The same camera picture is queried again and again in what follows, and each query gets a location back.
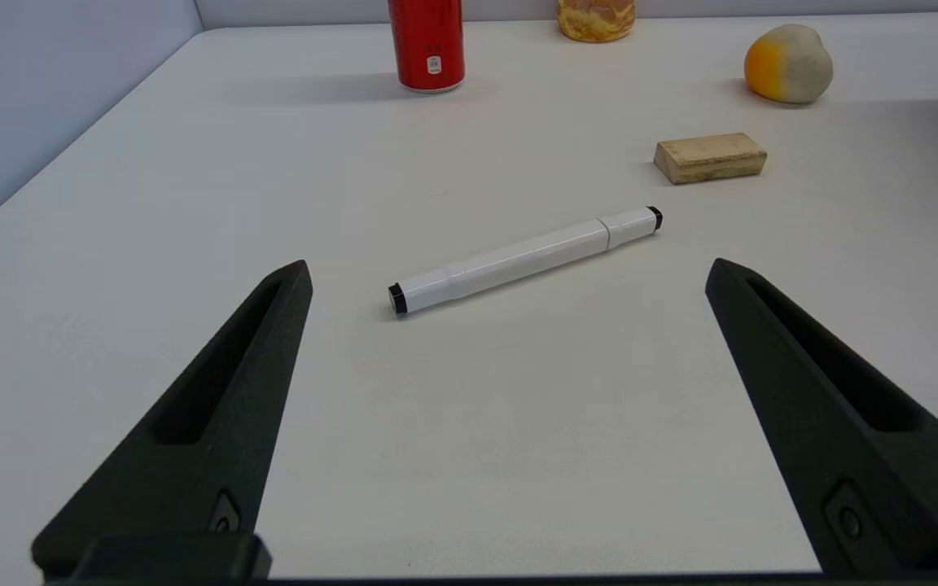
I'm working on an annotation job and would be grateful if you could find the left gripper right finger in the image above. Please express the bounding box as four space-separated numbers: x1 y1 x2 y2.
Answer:
704 258 938 575

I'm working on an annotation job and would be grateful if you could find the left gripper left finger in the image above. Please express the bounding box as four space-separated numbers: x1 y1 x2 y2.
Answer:
32 259 313 582

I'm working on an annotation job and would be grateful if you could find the white marker with black caps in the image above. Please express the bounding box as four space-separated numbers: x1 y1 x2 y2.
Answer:
388 206 664 316

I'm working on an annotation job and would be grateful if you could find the small wooden block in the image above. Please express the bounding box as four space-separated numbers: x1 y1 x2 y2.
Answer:
653 133 768 186

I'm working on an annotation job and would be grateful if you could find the yellow grey round fruit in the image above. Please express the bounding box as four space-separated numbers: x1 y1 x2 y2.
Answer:
743 24 834 105

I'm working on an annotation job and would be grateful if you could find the red soda can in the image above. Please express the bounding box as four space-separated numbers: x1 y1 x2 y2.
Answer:
388 0 467 94

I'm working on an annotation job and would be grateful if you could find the orange pink bun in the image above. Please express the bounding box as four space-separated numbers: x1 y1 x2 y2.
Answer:
556 0 636 43

